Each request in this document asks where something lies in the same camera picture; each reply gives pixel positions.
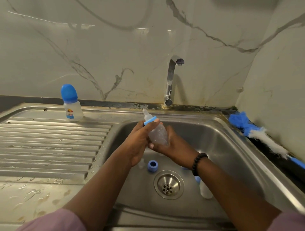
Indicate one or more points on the person's right forearm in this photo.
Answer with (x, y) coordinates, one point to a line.
(233, 195)

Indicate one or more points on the cartoon print baby bottle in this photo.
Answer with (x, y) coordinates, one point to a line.
(72, 109)

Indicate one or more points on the chrome sink faucet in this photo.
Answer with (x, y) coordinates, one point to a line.
(169, 81)

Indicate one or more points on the metal sink drain strainer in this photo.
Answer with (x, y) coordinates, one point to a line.
(168, 184)

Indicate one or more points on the blue cylindrical bottle cap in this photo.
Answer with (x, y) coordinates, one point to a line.
(197, 179)

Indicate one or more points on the person's left forearm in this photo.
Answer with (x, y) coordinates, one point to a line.
(100, 185)

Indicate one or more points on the stainless steel sink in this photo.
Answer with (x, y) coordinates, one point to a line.
(47, 147)

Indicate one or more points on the person's left hand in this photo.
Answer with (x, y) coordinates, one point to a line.
(136, 145)

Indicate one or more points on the translucent bottle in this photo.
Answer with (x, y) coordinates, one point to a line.
(157, 133)
(206, 191)

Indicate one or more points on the translucent bottle front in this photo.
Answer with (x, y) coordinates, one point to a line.
(157, 133)

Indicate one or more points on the pink shirt sleeve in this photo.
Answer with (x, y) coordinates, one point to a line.
(52, 221)
(288, 222)

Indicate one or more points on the person's right hand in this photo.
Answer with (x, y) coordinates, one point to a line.
(178, 152)

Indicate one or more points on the blue and white bottle brush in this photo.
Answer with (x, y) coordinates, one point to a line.
(240, 121)

